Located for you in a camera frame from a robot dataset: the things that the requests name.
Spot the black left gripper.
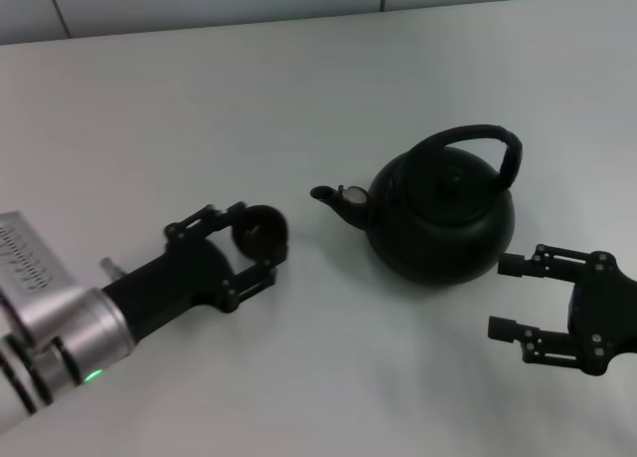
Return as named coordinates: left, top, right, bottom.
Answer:
left=101, top=201, right=291, bottom=347

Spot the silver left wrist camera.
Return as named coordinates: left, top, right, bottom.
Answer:
left=0, top=210, right=76, bottom=304

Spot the black round teapot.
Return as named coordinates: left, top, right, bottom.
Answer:
left=310, top=123, right=524, bottom=286

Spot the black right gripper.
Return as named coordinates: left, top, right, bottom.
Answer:
left=487, top=244, right=637, bottom=377

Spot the dark brown teacup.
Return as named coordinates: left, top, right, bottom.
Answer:
left=231, top=204, right=290, bottom=259

